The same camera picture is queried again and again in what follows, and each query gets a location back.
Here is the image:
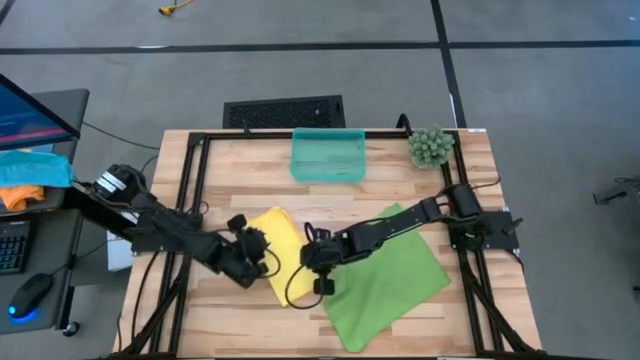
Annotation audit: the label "teal translucent plastic basket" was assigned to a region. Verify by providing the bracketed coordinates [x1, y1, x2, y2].
[289, 127, 368, 184]

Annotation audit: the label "potted artificial succulent plant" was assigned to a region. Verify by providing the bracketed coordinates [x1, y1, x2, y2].
[407, 123, 456, 170]

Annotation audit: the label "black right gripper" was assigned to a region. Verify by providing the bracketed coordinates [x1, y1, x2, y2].
[299, 222, 346, 296]

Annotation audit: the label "orange cloth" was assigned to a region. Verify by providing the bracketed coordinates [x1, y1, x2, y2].
[0, 184, 45, 212]

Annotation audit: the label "blue cloth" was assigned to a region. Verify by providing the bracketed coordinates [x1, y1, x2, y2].
[0, 149, 75, 190]

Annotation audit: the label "white box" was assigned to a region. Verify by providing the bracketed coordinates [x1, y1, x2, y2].
[106, 207, 142, 272]

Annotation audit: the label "black stand legs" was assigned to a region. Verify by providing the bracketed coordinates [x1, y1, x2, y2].
[592, 175, 640, 206]

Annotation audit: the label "black metal table frame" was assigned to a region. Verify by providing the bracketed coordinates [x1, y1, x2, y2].
[112, 129, 546, 359]

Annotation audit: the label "grey desk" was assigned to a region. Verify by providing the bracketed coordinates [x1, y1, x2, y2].
[0, 88, 90, 335]

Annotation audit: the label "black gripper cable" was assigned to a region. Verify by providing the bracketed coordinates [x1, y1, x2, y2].
[284, 263, 325, 311]
[260, 247, 282, 280]

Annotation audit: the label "black computer mouse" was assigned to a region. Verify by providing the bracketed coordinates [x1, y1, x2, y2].
[8, 272, 55, 320]

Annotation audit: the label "thin black floor cable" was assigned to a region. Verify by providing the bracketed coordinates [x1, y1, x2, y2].
[82, 121, 161, 151]

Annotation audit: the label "computer monitor with blue screen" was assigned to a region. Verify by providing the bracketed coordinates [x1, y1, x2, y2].
[0, 72, 81, 151]

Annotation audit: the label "black computer keyboard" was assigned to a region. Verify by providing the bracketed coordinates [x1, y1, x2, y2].
[0, 219, 31, 275]

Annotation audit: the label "yellow cord with plug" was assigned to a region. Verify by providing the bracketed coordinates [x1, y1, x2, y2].
[158, 0, 194, 16]

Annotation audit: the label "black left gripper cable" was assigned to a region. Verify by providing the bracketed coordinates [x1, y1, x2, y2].
[260, 247, 282, 280]

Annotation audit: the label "green microfiber towel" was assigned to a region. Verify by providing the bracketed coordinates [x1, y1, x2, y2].
[323, 202, 452, 354]

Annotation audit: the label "black perforated metal panel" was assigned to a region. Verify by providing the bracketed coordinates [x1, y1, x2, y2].
[222, 94, 346, 130]

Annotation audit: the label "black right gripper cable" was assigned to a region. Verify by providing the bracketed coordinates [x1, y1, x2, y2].
[284, 263, 325, 311]

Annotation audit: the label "yellow microfiber towel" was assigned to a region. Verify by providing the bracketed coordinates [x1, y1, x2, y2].
[247, 206, 324, 308]

